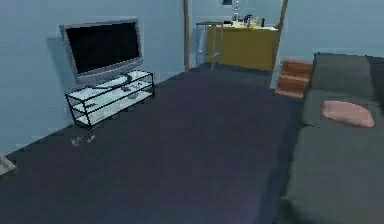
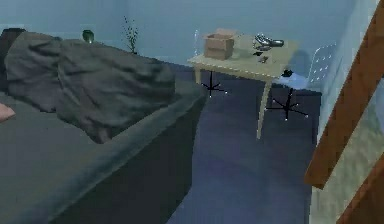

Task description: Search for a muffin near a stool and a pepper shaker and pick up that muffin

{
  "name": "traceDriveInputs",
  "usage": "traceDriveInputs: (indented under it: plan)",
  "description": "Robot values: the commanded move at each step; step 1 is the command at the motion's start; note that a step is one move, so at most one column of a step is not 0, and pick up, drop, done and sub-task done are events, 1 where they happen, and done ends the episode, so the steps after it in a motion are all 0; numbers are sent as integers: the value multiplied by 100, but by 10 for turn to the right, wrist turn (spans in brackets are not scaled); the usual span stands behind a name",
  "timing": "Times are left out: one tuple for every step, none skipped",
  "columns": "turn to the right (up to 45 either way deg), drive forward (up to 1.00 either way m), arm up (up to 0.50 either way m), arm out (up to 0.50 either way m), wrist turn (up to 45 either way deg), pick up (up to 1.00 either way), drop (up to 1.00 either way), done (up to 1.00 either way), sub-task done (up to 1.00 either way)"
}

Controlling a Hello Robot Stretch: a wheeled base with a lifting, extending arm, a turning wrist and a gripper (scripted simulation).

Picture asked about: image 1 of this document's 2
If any pink cushion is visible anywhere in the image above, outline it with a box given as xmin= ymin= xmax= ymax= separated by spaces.
xmin=321 ymin=100 xmax=375 ymax=129

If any grey flat television set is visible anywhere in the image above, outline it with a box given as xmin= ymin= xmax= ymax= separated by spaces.
xmin=59 ymin=18 xmax=144 ymax=87

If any yellow kitchen counter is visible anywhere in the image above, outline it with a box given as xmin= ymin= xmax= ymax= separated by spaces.
xmin=205 ymin=20 xmax=280 ymax=72

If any grey metal stool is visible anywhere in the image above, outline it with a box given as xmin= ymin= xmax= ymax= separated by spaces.
xmin=195 ymin=21 xmax=225 ymax=70

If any black glass television stand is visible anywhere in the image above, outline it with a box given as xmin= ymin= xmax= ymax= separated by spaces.
xmin=64 ymin=70 xmax=156 ymax=130

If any dark grey sofa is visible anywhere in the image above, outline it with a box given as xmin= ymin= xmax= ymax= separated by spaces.
xmin=278 ymin=52 xmax=384 ymax=224

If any small grey floor object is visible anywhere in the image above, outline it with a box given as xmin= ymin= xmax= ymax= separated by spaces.
xmin=70 ymin=134 xmax=97 ymax=147

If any brown wooden side table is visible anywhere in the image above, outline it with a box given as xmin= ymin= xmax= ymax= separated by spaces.
xmin=275 ymin=59 xmax=314 ymax=100

